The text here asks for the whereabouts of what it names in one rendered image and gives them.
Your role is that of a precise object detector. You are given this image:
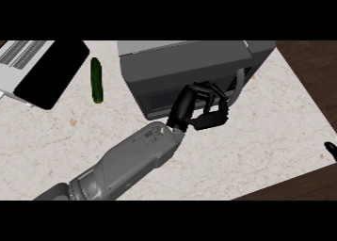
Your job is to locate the dark grey microwave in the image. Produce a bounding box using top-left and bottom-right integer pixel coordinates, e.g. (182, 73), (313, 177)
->
(115, 40), (276, 121)

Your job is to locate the green cucumber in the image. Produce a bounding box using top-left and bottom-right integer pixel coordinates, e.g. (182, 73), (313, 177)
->
(89, 56), (105, 104)

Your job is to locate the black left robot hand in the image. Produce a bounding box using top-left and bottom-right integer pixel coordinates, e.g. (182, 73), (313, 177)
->
(166, 80), (231, 133)

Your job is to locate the pale grey toaster oven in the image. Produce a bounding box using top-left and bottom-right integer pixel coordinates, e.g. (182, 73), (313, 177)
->
(0, 40), (90, 111)

